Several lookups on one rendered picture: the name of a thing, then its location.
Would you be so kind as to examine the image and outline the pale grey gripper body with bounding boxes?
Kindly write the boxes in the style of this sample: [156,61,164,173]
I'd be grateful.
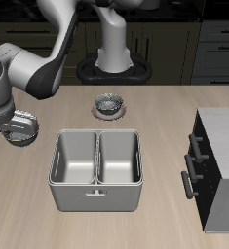
[0,109,40,137]

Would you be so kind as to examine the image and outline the dark grey bowl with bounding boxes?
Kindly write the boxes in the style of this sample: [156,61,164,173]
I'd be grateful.
[94,92,125,116]
[2,129,39,148]

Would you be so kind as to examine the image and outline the white two-bin basket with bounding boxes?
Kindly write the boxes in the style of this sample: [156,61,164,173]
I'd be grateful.
[47,128,144,213]

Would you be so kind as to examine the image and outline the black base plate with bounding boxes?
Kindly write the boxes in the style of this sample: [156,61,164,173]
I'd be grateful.
[75,52,153,83]

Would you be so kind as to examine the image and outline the pale pink plate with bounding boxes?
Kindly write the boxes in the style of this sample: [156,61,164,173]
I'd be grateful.
[90,104,128,122]

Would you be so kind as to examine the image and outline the dark wooden cabinet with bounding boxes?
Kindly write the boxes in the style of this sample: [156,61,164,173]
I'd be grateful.
[180,107,229,234]

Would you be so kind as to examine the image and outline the dark kitchen cupboards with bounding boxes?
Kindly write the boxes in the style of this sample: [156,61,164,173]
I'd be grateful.
[0,0,229,87]

